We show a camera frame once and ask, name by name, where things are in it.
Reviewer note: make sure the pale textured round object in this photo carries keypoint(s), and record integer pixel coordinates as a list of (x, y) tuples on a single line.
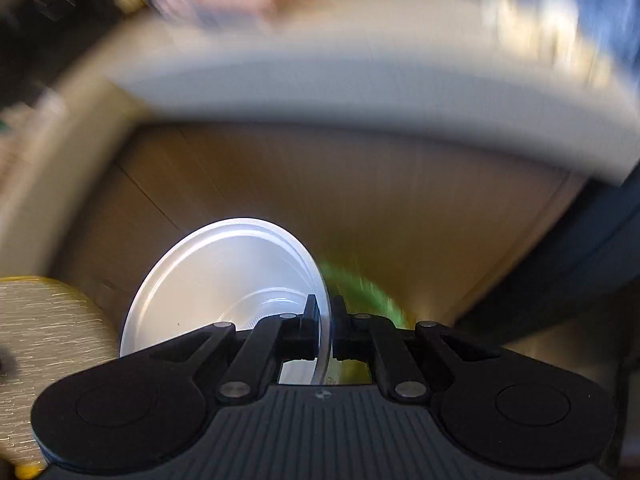
[(45, 340)]

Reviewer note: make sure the brown cabinet front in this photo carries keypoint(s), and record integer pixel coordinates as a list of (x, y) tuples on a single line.
[(350, 195)]

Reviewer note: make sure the white plastic plate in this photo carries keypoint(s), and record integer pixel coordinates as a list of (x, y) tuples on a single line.
[(210, 280)]

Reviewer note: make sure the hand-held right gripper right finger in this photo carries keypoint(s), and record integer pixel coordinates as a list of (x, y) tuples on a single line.
[(338, 320)]

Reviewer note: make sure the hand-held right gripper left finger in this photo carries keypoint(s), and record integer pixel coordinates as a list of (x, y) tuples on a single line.
[(311, 320)]

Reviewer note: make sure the green plastic bin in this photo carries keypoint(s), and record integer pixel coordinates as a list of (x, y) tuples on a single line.
[(367, 292)]

